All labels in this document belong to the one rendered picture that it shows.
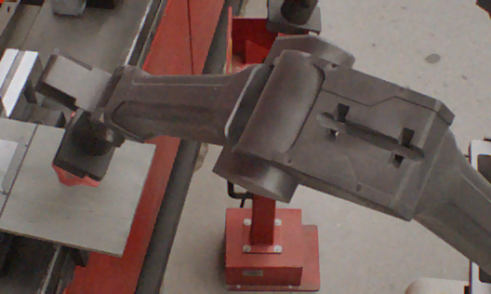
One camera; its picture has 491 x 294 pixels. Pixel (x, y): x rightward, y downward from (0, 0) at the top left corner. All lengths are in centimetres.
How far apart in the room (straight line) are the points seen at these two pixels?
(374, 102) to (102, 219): 65
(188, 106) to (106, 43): 82
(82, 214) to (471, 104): 168
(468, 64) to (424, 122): 218
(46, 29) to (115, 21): 13
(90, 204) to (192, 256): 110
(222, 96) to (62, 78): 36
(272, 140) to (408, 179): 9
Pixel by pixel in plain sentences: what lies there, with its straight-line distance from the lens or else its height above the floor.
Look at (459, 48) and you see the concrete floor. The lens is 272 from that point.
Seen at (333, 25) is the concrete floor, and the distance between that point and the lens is 270.
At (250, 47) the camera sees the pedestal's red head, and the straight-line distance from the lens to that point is 161.
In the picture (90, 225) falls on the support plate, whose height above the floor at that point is 100.
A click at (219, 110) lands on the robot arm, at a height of 147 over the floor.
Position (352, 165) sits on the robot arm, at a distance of 50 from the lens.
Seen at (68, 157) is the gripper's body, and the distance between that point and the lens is 101.
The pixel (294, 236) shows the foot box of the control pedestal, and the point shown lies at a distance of 208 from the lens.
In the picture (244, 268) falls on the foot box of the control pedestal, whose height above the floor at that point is 11.
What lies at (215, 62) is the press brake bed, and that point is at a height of 5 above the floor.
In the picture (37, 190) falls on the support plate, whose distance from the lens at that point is 114.
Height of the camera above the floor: 194
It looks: 55 degrees down
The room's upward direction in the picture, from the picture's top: straight up
